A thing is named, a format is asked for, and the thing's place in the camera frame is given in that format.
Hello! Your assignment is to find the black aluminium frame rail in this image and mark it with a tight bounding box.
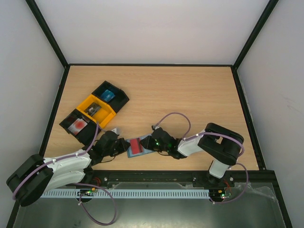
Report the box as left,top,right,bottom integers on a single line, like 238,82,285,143
85,170,277,189

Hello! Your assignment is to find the blue card stack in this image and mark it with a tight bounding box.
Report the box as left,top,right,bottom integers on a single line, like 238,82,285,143
100,89,115,102

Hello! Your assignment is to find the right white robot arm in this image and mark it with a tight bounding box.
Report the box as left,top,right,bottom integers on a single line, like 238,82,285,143
140,123,245,186

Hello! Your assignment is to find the yellow bin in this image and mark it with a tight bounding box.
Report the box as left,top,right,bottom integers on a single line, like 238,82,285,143
76,95,116,129

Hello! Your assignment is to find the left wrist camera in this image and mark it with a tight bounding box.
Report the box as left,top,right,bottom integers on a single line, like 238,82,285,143
112,128,120,135

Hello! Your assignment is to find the red card in holder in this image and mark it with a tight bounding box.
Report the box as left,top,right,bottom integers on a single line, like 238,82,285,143
130,138,143,155

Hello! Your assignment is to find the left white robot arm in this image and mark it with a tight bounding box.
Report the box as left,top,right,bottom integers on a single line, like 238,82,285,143
6,131,130,207

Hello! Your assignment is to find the black card stack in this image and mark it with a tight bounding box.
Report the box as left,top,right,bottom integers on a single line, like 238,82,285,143
84,102,101,116

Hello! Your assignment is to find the teal card holder wallet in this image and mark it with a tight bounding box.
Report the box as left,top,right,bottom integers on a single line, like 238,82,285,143
126,134,154,158

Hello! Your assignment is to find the black bin with blue cards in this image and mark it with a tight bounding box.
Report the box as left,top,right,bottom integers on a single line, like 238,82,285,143
92,81,129,113

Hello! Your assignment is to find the red white card stack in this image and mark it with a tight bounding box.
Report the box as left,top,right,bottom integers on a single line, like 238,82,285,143
68,118,87,135

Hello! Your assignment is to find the black bin with red cards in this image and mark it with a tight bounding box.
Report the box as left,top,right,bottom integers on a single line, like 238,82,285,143
59,109,96,145

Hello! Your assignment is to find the light blue slotted cable duct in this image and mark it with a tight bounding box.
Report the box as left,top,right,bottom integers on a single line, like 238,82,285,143
41,189,209,199

